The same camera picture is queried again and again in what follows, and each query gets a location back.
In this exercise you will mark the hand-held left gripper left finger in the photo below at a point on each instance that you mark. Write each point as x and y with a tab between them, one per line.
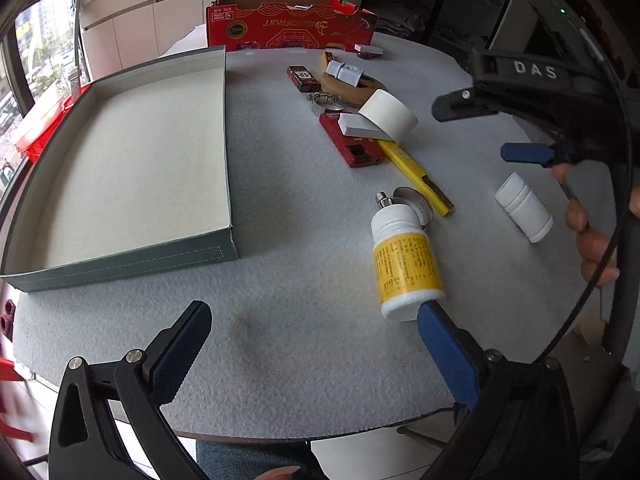
184	347

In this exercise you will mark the white tape roll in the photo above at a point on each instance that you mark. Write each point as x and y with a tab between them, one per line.
390	112

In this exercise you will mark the red cardboard box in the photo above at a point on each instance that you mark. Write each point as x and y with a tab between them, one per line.
280	25

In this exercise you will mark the white rectangular block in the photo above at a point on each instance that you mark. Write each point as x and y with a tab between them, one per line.
357	126

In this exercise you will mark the long yellow utility knife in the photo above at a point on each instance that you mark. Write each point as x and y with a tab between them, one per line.
410	167

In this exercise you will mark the small red patterned box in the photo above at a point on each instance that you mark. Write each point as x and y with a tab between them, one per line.
301	77

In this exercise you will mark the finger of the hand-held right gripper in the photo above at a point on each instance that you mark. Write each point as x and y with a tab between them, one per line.
525	153
457	105

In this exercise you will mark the white bottle yellow label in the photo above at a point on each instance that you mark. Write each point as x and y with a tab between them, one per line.
405	260

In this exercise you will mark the white cabinet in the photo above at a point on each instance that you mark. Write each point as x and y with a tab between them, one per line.
150	25

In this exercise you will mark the small white box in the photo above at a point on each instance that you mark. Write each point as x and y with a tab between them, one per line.
369	49

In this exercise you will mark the small yellow utility knife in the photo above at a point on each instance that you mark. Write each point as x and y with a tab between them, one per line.
328	58

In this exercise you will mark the white plug adapter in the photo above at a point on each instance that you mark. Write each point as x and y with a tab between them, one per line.
345	72

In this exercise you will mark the white plastic jar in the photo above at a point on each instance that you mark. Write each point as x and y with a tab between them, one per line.
524	206

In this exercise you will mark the grey shallow tray box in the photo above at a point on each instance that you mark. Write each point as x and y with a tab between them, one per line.
125	160

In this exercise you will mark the maroon slipper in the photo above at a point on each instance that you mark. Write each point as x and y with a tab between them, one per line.
6	323
8	306

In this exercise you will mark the person's right hand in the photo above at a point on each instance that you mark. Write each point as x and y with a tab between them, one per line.
592	250

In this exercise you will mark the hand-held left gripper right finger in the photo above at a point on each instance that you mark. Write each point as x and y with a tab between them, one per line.
446	355

